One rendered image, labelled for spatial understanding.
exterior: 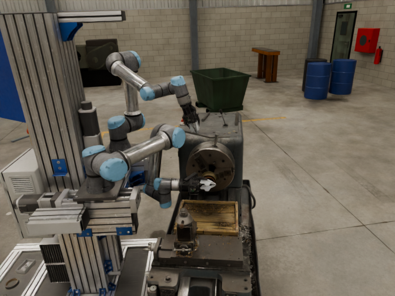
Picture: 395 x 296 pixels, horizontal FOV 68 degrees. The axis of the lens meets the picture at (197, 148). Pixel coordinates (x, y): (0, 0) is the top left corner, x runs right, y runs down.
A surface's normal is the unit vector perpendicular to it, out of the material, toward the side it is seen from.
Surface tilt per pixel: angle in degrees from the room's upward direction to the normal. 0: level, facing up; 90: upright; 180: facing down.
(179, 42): 90
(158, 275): 0
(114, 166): 91
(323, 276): 0
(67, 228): 90
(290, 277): 0
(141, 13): 90
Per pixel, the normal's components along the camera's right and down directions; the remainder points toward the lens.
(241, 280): -0.03, -0.92
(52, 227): 0.02, 0.39
